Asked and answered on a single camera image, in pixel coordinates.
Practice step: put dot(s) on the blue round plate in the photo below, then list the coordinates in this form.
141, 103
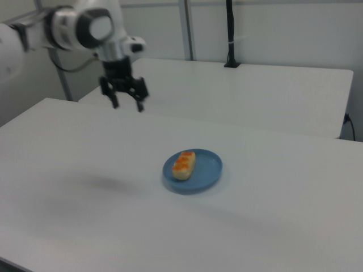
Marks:
207, 170

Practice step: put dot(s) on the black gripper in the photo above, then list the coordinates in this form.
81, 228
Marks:
119, 73

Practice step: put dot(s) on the black camera stand pole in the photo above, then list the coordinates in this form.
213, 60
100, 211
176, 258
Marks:
231, 34

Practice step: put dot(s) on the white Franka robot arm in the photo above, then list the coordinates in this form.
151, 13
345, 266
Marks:
71, 25

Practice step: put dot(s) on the aluminium frame post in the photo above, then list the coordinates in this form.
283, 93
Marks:
188, 28
64, 82

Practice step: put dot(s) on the bread with orange topping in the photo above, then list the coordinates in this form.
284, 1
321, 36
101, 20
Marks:
184, 167

